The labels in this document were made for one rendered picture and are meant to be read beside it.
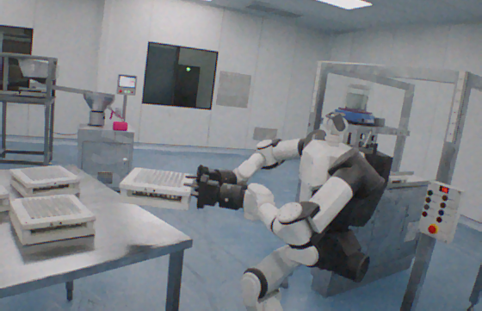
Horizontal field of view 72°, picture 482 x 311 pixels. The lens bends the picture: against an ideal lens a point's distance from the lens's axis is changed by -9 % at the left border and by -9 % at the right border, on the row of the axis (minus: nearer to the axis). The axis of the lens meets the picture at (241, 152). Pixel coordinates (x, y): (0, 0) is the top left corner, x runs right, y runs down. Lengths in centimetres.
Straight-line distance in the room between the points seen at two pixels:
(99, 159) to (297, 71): 511
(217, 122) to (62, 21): 346
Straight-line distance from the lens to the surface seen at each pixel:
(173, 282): 142
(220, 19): 740
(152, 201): 128
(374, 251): 308
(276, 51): 784
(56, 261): 119
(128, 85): 453
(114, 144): 422
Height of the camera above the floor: 143
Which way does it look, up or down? 10 degrees down
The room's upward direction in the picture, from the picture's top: 8 degrees clockwise
